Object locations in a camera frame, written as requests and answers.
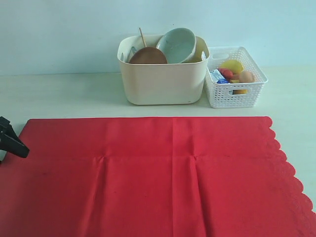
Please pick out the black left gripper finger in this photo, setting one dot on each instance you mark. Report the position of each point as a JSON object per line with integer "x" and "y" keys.
{"x": 9, "y": 141}

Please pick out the red table cloth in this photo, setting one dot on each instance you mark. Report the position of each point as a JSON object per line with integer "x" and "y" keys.
{"x": 152, "y": 177}

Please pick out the brown wooden plate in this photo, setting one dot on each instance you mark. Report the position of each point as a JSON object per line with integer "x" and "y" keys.
{"x": 148, "y": 55}

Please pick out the wooden chopstick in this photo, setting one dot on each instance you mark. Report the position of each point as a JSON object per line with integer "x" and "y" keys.
{"x": 142, "y": 37}

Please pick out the pale green ceramic bowl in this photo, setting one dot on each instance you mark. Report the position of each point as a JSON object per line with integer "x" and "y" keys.
{"x": 178, "y": 45}

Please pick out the stainless steel cup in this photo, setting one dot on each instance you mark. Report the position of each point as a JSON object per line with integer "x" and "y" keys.
{"x": 204, "y": 55}

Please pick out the blue white milk carton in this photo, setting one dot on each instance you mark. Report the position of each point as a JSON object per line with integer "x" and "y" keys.
{"x": 217, "y": 77}

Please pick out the red sausage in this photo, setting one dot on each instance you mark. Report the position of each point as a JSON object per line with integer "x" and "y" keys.
{"x": 226, "y": 73}

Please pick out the yellow cheese wedge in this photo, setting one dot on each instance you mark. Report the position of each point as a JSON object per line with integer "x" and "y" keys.
{"x": 235, "y": 81}

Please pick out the yellow lemon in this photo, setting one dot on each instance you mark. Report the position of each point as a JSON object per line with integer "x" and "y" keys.
{"x": 233, "y": 65}

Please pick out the metal table knife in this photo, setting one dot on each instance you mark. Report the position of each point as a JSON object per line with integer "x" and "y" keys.
{"x": 132, "y": 52}

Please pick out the cream plastic tub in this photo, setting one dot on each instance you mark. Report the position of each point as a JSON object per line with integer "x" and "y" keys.
{"x": 162, "y": 84}

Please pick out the white perforated plastic basket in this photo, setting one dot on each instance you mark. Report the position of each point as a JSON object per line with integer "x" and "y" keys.
{"x": 233, "y": 95}

